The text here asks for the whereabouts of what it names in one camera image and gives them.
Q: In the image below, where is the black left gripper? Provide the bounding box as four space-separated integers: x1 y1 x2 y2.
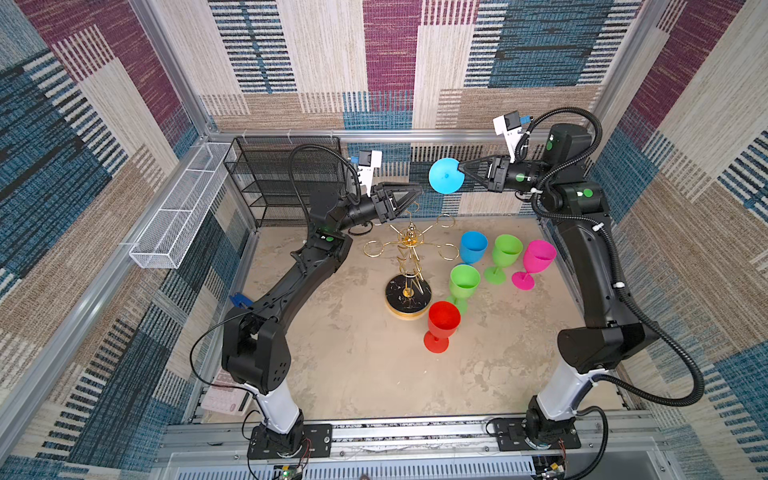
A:
332 186 416 239

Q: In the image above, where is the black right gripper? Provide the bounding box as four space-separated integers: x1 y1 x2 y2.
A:
457 152 556 194

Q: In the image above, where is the blue wine glass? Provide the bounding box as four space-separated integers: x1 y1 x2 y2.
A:
428 158 465 195
459 231 489 265

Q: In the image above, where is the green wine glass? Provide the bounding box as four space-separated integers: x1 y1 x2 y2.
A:
484 234 524 285
447 264 481 316

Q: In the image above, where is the pink wine glass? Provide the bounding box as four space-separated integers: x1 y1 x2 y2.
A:
511 240 557 291

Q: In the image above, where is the red wine glass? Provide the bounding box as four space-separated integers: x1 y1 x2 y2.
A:
423 301 461 354

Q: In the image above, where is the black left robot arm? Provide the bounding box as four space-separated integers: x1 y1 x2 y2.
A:
219 139 423 460

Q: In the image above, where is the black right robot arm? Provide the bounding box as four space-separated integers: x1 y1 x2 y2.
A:
458 107 705 449

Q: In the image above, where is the gold wine glass rack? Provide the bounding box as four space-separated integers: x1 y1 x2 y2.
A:
363 213 459 321

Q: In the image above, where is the black mesh shelf rack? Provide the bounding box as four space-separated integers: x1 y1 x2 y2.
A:
223 136 346 227

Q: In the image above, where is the blue stapler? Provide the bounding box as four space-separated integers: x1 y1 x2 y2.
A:
230 292 253 309

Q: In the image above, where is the pink white calculator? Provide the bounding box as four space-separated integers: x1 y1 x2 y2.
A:
200 369 252 416

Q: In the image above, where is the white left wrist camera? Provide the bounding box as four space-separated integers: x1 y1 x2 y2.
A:
350 150 383 193

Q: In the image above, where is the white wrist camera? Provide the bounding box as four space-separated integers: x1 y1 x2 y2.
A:
350 150 383 193
493 111 532 163

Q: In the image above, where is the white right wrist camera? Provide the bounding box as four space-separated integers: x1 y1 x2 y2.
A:
493 111 532 163

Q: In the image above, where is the white wire mesh basket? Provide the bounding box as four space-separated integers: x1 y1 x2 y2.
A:
129 143 229 269

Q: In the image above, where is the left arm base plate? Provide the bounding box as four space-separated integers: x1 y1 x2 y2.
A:
246 423 333 461

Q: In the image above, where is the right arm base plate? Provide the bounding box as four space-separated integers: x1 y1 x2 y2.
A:
487 416 582 452

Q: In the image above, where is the aluminium front rail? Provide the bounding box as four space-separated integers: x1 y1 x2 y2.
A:
150 411 684 479

